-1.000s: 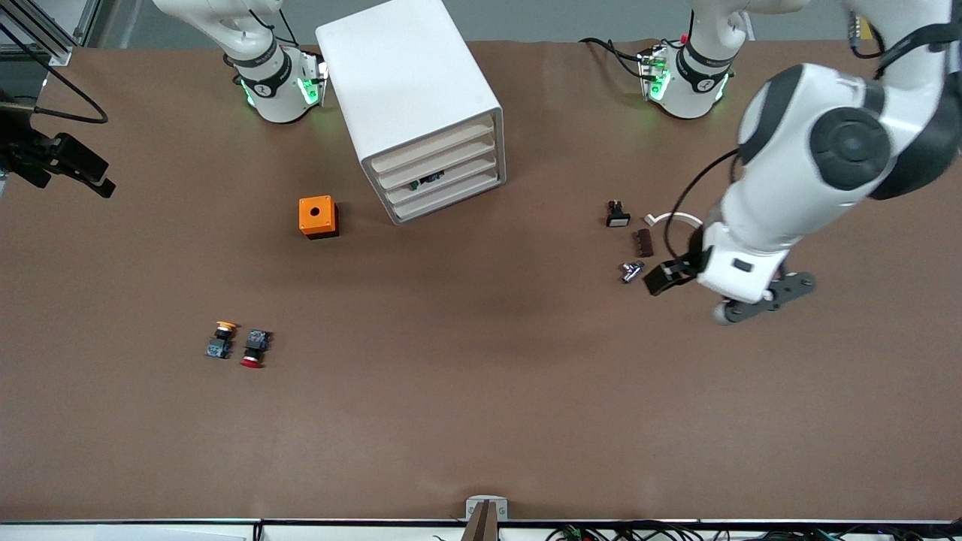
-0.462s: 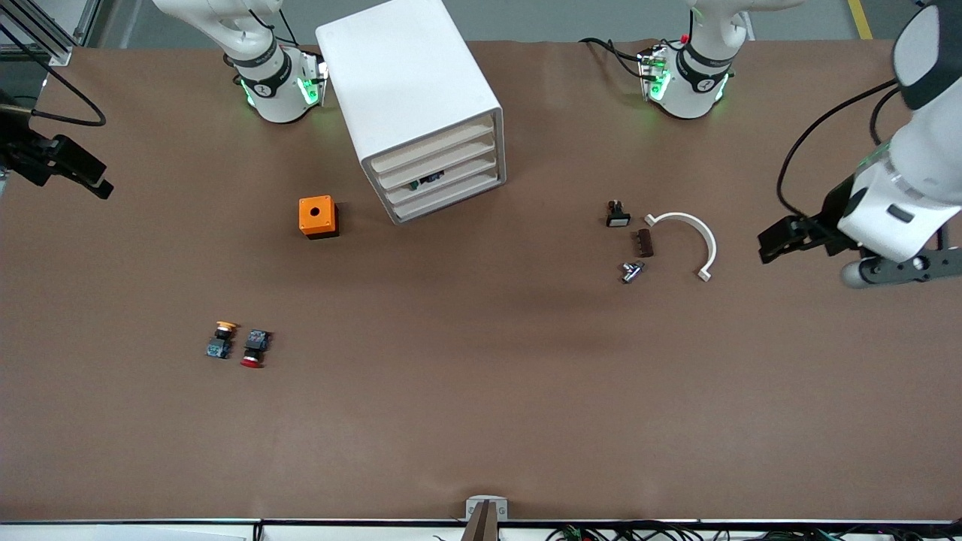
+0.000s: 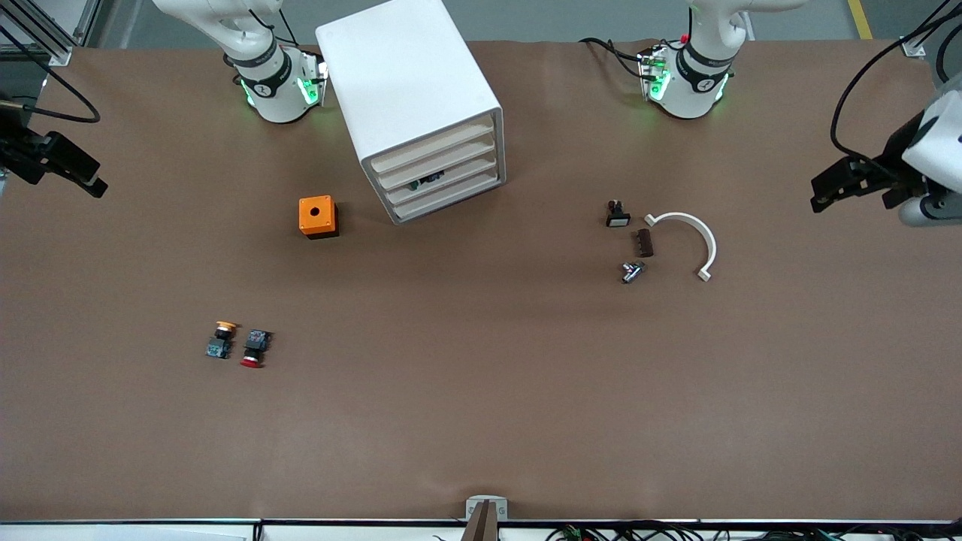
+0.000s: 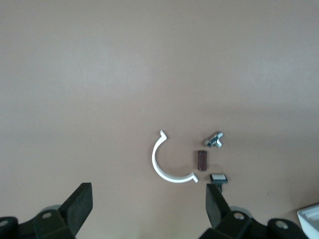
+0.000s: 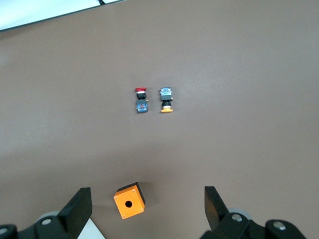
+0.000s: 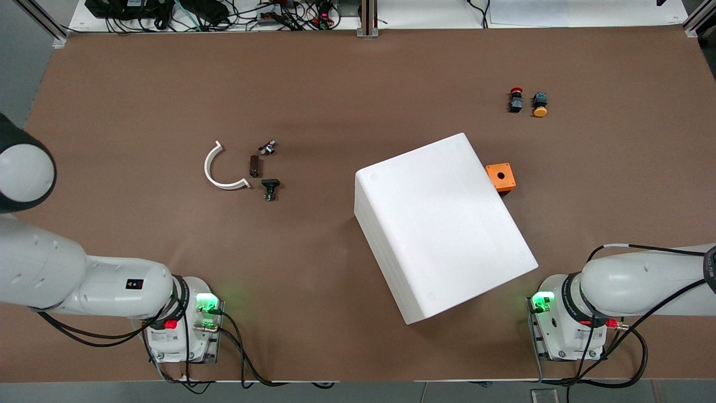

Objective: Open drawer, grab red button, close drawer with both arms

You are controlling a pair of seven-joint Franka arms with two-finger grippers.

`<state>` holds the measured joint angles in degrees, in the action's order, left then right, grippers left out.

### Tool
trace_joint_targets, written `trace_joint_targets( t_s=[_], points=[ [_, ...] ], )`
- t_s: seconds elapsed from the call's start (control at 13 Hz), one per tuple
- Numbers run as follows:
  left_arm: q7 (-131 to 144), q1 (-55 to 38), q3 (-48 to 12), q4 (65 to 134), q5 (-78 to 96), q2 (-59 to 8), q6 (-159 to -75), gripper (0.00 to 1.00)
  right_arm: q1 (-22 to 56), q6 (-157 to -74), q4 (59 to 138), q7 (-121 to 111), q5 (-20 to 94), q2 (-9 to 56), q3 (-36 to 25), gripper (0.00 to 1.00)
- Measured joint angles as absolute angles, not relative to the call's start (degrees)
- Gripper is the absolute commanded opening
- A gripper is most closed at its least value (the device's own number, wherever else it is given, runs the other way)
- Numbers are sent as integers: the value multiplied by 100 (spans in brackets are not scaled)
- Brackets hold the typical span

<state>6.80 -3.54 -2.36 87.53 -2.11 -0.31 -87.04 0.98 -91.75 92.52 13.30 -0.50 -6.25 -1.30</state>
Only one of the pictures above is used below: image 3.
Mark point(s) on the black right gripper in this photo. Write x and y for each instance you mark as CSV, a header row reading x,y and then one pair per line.
x,y
21,159

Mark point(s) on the aluminium frame post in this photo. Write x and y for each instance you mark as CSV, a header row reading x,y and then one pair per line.
x,y
60,54
912,46

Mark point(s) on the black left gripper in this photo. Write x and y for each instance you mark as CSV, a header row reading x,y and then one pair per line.
x,y
881,170

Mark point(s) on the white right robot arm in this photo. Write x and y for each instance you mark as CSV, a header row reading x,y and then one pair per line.
x,y
274,94

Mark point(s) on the red-capped push button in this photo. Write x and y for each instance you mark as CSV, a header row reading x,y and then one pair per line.
x,y
257,342

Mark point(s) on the white-capped push button switch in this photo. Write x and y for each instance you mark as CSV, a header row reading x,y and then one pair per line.
x,y
618,219

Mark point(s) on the orange box with hole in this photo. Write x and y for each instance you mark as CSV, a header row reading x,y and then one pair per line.
x,y
307,222

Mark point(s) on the small silver metal fitting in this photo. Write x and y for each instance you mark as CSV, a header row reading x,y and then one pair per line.
x,y
633,272

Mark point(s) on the brown vertical strip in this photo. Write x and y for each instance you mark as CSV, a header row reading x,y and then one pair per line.
x,y
485,526

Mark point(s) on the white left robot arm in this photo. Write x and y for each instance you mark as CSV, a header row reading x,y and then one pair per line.
x,y
691,90

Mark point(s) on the dark electronic part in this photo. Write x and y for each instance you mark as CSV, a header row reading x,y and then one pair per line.
x,y
428,180

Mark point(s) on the grey metal bracket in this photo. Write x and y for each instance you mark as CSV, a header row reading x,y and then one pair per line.
x,y
487,499

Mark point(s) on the white semicircular clamp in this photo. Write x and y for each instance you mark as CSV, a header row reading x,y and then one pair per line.
x,y
712,252

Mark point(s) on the orange-capped push button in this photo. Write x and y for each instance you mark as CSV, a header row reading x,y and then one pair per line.
x,y
219,347

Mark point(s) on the dark brown rectangular block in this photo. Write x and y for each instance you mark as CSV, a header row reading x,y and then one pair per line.
x,y
644,244

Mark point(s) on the brown table cover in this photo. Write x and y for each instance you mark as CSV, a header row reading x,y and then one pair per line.
x,y
481,413

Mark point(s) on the white table edge rail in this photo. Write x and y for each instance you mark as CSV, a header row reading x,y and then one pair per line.
x,y
338,532

